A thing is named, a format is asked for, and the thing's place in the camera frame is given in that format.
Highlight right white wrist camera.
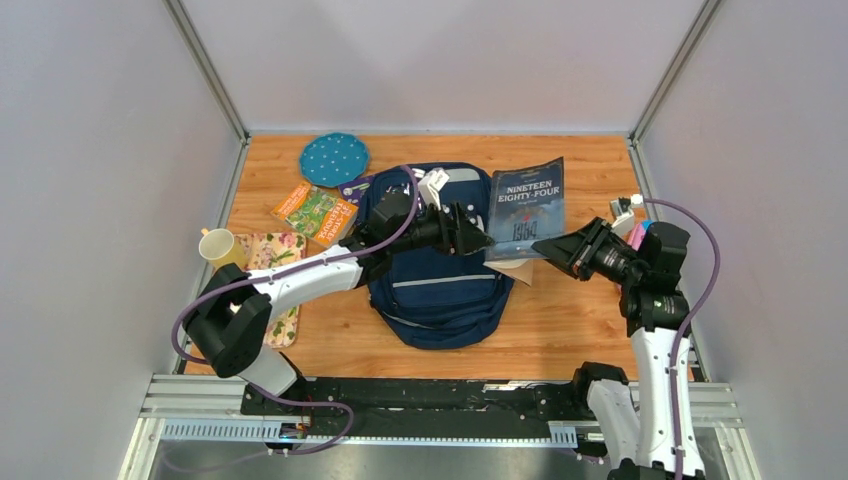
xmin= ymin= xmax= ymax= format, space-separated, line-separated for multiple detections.
xmin=610 ymin=194 xmax=644 ymax=237

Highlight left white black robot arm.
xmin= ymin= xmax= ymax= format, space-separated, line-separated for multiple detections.
xmin=175 ymin=192 xmax=495 ymax=415

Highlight Nineteen Eighty-Four dark book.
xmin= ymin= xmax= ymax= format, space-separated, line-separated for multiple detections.
xmin=484 ymin=157 xmax=566 ymax=286

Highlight yellow mug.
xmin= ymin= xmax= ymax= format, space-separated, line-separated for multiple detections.
xmin=198 ymin=228 xmax=248 ymax=270

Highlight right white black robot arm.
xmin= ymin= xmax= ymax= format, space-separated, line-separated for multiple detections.
xmin=532 ymin=218 xmax=706 ymax=479

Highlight teal polka dot plate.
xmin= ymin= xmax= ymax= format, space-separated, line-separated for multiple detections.
xmin=298 ymin=132 xmax=371 ymax=188

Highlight orange treehouse book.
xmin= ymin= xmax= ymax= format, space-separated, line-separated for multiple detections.
xmin=271 ymin=181 xmax=358 ymax=248

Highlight pink cartoon pencil case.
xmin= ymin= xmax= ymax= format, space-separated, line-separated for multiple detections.
xmin=613 ymin=220 xmax=653 ymax=251

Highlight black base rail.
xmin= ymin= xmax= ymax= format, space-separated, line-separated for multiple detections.
xmin=240 ymin=377 xmax=595 ymax=439

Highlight floral placemat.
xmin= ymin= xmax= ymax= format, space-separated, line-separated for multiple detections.
xmin=233 ymin=232 xmax=306 ymax=349

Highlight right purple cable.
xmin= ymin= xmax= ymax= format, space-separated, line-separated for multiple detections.
xmin=639 ymin=195 xmax=721 ymax=480

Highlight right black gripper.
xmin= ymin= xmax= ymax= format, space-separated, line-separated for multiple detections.
xmin=531 ymin=216 xmax=643 ymax=286

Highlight navy blue backpack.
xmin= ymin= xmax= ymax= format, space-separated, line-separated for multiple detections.
xmin=357 ymin=162 xmax=515 ymax=350

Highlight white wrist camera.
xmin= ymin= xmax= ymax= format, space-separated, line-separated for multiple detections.
xmin=610 ymin=194 xmax=644 ymax=237
xmin=417 ymin=167 xmax=450 ymax=210

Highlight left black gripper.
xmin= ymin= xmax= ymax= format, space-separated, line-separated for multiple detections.
xmin=388 ymin=199 xmax=495 ymax=257

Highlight purple treehouse book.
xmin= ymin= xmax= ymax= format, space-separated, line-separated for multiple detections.
xmin=338 ymin=175 xmax=374 ymax=205

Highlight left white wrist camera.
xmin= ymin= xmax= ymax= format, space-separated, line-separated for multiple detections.
xmin=417 ymin=167 xmax=450 ymax=210

